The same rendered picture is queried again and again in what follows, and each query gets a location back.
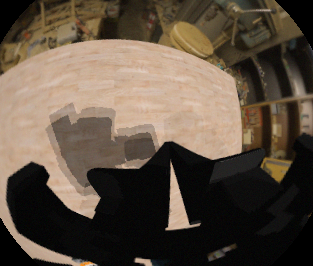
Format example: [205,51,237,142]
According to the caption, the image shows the orange round plate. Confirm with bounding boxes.
[79,259,97,266]

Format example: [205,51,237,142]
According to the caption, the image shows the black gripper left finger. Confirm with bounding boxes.
[87,141,171,227]

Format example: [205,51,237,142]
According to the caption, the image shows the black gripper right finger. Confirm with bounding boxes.
[168,141,265,226]

